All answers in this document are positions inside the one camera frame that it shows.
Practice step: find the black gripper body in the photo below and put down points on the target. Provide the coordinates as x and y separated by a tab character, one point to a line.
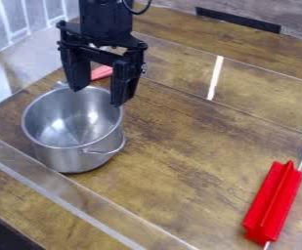
81	48

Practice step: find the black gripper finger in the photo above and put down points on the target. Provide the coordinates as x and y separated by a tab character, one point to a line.
128	69
77	67

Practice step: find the silver metal pot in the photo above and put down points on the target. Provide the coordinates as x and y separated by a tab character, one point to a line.
75	128

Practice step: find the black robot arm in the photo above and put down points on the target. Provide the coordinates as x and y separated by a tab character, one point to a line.
108	16

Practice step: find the red plastic bracket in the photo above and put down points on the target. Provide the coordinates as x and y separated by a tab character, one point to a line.
269	210

